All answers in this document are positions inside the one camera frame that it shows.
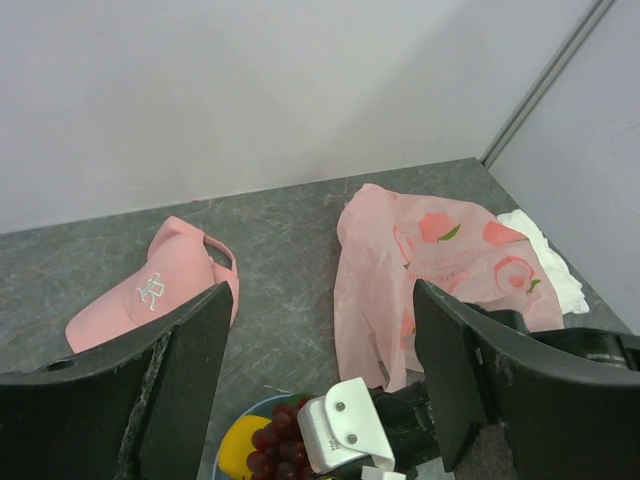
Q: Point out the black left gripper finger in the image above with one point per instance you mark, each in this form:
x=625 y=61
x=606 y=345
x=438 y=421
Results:
x=135 y=407

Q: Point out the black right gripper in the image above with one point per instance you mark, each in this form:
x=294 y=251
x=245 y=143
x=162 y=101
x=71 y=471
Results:
x=405 y=420

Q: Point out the fake yellow orange fruit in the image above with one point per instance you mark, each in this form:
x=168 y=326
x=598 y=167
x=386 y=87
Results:
x=237 y=446

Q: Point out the fake purple grapes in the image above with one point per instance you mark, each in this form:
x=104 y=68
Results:
x=278 y=449

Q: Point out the pink plastic bag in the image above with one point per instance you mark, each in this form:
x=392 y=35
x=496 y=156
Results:
x=391 y=240

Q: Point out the pink baseball cap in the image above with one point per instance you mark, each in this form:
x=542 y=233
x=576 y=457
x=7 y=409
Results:
x=182 y=262

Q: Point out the white folded towel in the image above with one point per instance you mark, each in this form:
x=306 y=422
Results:
x=568 y=289

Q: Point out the blue plastic bowl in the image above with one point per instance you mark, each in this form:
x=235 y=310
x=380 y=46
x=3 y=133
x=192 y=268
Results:
x=262 y=408

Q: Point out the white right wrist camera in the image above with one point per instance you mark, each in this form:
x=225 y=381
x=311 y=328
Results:
x=344 y=437

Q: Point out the aluminium frame post right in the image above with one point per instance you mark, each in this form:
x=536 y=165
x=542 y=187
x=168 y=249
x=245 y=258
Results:
x=578 y=34

